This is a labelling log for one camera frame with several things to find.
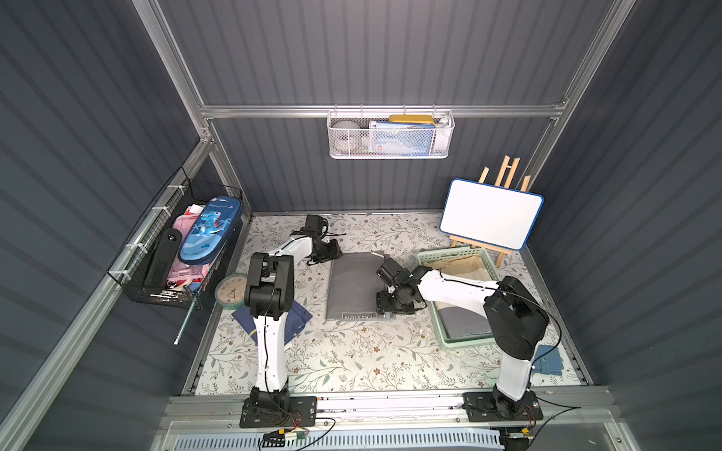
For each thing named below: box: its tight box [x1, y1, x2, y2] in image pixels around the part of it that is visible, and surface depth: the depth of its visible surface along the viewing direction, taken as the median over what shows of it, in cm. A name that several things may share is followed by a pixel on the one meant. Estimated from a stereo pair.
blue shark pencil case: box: [178, 195, 242, 265], surface depth 69 cm
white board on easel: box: [439, 155, 545, 267], surface depth 95 cm
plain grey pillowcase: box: [325, 251, 389, 320], surface depth 98 cm
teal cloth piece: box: [533, 344, 565, 376], surface depth 82 cm
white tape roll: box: [330, 120, 362, 155], surface depth 89 cm
